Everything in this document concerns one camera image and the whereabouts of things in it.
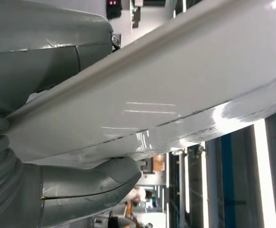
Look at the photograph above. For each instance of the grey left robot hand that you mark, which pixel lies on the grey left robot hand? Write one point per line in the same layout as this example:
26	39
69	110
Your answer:
33	37

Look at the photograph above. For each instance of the black device with red lights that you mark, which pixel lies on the black device with red lights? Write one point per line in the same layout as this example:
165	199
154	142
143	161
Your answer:
113	8

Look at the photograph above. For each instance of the brown cardboard box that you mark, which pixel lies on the brown cardboard box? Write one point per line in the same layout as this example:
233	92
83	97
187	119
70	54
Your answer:
158	163

